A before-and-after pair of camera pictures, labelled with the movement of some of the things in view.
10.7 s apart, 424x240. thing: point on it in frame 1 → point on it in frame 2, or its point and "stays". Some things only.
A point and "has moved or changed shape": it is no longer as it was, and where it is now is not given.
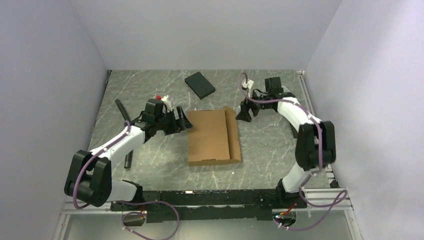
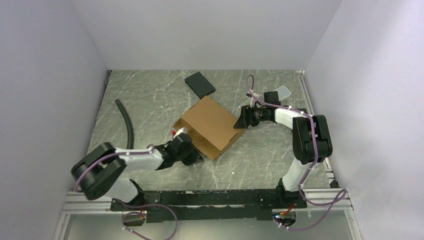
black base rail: (161, 206) stays
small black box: (199, 85) stays
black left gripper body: (167, 122) → (181, 156)
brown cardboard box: (213, 138) has moved or changed shape
